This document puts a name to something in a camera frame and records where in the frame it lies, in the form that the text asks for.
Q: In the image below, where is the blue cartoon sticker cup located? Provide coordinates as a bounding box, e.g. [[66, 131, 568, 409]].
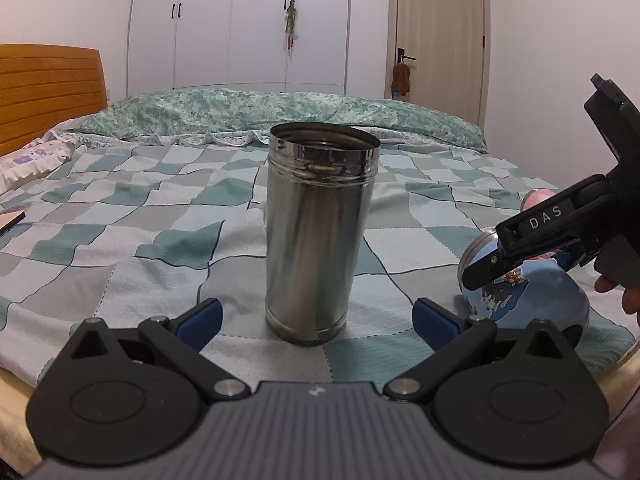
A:
[[460, 250, 590, 346]]

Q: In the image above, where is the stainless steel tumbler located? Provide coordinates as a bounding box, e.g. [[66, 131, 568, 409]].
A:
[[265, 122, 381, 347]]

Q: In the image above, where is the pink cup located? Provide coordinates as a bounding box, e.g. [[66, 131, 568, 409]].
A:
[[521, 188, 556, 211]]

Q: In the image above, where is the person's right hand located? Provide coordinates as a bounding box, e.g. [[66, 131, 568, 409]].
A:
[[594, 275, 640, 318]]

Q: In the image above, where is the green checkered bedsheet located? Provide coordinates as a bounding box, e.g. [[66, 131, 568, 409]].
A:
[[0, 129, 640, 386]]

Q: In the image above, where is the green floral quilt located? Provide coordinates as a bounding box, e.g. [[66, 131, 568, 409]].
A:
[[54, 88, 488, 154]]

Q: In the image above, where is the pink book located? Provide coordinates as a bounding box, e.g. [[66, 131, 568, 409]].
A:
[[0, 210, 25, 233]]

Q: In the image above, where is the floral pillow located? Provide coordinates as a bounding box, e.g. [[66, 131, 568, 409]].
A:
[[0, 139, 75, 194]]

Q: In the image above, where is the beige wooden door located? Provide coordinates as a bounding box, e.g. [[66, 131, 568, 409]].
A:
[[385, 0, 490, 127]]

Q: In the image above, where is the orange wooden headboard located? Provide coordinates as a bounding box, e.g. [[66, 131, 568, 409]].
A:
[[0, 44, 107, 155]]

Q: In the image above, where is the hanging green ornament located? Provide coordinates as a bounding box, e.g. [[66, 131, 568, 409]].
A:
[[284, 0, 297, 52]]

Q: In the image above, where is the white wardrobe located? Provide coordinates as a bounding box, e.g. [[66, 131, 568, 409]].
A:
[[127, 0, 350, 96]]

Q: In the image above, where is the black door handle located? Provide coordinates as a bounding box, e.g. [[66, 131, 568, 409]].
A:
[[397, 48, 416, 63]]

